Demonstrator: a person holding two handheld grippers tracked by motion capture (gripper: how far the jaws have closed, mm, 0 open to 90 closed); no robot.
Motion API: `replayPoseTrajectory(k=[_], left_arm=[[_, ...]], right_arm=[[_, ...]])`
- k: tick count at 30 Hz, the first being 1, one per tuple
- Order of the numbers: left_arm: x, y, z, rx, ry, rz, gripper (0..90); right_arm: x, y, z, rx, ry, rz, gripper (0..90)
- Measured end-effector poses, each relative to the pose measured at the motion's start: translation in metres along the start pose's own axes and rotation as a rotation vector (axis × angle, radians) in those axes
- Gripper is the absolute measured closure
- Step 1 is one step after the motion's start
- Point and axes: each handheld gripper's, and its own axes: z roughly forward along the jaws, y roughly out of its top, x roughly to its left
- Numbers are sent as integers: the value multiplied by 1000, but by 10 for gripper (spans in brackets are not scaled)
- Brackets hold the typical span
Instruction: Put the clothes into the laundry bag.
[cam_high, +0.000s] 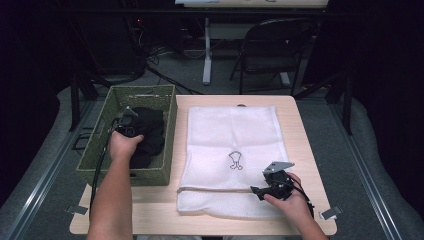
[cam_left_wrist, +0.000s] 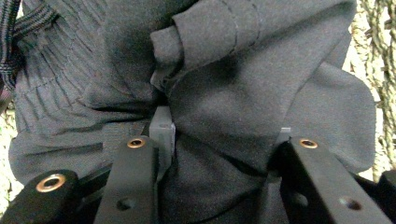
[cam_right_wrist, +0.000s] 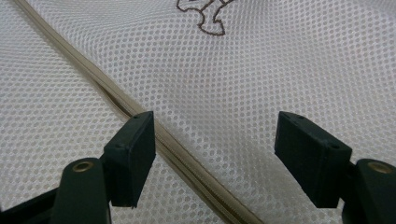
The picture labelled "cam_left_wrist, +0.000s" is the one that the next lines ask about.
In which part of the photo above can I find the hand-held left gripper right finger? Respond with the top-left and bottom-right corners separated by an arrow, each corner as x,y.
277,126 -> 394,224

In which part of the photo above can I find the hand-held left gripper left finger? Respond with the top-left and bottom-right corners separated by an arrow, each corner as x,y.
92,105 -> 177,224

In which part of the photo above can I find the black garment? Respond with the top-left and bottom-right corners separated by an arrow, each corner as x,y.
0,0 -> 378,224

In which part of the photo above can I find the green woven basket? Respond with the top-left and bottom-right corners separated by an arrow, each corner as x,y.
0,0 -> 396,218

